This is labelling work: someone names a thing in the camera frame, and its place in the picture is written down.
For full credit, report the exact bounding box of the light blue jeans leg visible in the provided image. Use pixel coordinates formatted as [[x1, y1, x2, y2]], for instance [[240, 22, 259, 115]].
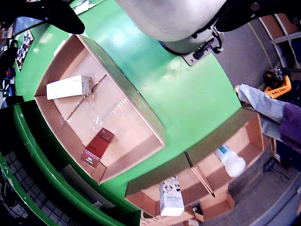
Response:
[[258, 112, 283, 142]]

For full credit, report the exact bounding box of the white box with black pattern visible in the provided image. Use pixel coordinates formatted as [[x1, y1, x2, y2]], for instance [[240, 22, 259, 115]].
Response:
[[159, 176, 185, 217]]

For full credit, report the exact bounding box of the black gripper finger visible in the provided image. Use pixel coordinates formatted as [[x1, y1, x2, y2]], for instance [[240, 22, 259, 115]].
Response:
[[215, 0, 301, 32], [0, 0, 86, 35]]

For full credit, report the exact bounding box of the translucent bottle with teal label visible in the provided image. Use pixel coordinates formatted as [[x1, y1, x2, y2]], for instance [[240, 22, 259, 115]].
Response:
[[213, 144, 247, 178]]

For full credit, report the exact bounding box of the red carton box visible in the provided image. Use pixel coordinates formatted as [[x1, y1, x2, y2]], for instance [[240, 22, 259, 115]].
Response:
[[80, 127, 116, 169]]

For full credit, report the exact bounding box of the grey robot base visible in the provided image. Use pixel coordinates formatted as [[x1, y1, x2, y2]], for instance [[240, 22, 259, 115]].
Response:
[[159, 26, 225, 67]]

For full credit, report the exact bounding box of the long white printed box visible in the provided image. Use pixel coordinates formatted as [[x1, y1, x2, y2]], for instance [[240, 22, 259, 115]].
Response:
[[46, 75, 93, 101]]

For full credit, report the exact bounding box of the green metal shelf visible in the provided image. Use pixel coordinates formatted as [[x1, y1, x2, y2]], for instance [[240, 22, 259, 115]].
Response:
[[0, 100, 142, 226]]

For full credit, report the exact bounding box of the black white red patterned card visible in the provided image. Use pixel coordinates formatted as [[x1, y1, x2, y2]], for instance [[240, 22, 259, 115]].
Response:
[[15, 30, 34, 72]]

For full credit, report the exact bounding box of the orange pallet jack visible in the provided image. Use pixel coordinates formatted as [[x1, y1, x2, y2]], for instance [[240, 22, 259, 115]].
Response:
[[262, 67, 293, 94]]

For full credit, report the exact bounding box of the divided cardboard box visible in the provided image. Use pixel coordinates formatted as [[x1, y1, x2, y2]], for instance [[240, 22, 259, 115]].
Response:
[[124, 114, 266, 222]]

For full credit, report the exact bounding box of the white adapter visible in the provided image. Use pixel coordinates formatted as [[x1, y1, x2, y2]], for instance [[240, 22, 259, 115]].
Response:
[[73, 0, 92, 14]]

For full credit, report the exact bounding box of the shallow cardboard tray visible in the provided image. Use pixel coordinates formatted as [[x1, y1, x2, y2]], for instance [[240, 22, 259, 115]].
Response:
[[33, 34, 166, 185]]

